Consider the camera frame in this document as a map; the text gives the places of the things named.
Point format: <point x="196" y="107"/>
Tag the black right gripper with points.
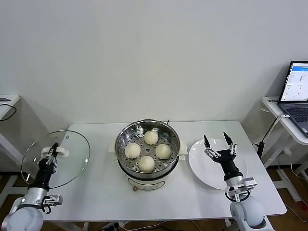
<point x="228" y="163"/>

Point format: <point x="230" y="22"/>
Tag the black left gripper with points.
<point x="44" y="173"/>

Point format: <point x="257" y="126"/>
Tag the round glass lid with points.
<point x="72" y="154"/>

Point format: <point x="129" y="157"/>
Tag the white steamed baozi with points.
<point x="163" y="151"/>
<point x="146" y="163"/>
<point x="150" y="137"/>
<point x="132" y="150"/>

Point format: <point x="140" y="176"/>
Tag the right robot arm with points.
<point x="247" y="211"/>

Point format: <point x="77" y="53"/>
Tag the stainless steel steamer basket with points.
<point x="147" y="151"/>

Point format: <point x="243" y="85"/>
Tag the white round plate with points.
<point x="199" y="168"/>

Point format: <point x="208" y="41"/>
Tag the white side desk with laptop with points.
<point x="272" y="106"/>

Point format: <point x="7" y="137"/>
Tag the white power adapter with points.
<point x="287" y="151"/>

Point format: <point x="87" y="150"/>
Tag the dark flat device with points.
<point x="3" y="98"/>

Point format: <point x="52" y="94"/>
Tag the white table leg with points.
<point x="85" y="226"/>

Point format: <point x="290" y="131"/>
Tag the white electric cooker base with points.
<point x="146" y="181"/>

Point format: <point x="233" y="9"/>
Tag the open grey laptop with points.
<point x="296" y="81"/>

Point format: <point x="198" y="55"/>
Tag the small red floor object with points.
<point x="302" y="206"/>

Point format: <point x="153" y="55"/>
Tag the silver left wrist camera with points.
<point x="54" y="200"/>

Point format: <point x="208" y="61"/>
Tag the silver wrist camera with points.
<point x="54" y="200"/>
<point x="250" y="183"/>

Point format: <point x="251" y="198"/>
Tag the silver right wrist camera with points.
<point x="250" y="183"/>

